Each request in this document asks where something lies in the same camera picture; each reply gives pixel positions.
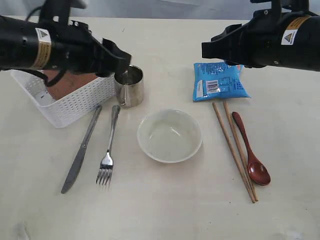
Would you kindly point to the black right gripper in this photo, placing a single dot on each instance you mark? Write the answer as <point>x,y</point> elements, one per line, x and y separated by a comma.
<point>253,43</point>

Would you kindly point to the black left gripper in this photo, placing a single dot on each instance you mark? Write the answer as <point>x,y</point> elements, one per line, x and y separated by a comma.
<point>75,49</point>

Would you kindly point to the stainless steel cup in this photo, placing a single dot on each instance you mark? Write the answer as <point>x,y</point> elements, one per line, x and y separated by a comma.
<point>129,87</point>

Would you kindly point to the blue chips bag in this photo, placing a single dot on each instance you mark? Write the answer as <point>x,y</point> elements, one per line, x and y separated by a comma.
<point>217,80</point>

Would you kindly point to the white woven plastic basket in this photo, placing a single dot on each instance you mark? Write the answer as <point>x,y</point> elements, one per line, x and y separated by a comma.
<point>63,112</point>

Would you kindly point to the brown round plate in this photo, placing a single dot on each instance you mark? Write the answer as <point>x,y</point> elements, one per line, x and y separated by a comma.
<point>69,83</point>

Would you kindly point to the wooden chopstick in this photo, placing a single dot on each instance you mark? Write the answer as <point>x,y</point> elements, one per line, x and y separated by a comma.
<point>236,160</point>
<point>240,150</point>

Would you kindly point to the white ceramic bowl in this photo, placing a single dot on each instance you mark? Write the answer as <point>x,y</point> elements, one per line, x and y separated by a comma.
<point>169,136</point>

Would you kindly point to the silver metal spoon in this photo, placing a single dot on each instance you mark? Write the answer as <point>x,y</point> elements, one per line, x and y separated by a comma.
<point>107,164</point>

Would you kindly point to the silver metal knife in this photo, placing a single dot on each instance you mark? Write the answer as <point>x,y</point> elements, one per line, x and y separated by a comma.
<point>79,158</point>

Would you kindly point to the reddish brown wooden spoon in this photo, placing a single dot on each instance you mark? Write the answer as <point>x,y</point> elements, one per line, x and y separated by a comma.
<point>256,170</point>

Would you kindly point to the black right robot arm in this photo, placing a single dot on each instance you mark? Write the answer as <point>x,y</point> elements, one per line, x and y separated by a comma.
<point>287,35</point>

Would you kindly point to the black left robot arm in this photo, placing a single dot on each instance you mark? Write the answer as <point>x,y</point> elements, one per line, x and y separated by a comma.
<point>49,49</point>

